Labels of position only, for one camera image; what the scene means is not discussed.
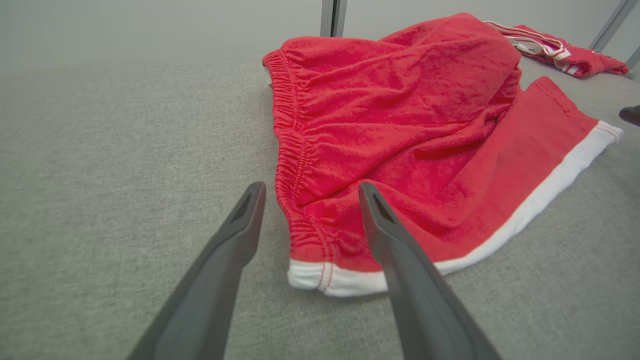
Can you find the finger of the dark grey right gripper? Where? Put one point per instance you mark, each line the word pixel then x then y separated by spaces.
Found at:
pixel 632 115

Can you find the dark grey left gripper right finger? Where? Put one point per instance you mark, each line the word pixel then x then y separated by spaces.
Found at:
pixel 415 290

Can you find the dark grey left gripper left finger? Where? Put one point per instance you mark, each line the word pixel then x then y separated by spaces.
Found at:
pixel 210 290

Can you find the red white-sleeved Bulls jersey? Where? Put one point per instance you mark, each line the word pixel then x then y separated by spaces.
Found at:
pixel 590 62

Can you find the red Bulls shirt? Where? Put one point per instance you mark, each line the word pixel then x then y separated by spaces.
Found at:
pixel 400 125

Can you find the grey partition end post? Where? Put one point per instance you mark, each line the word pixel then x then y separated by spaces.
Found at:
pixel 635 62
pixel 612 22

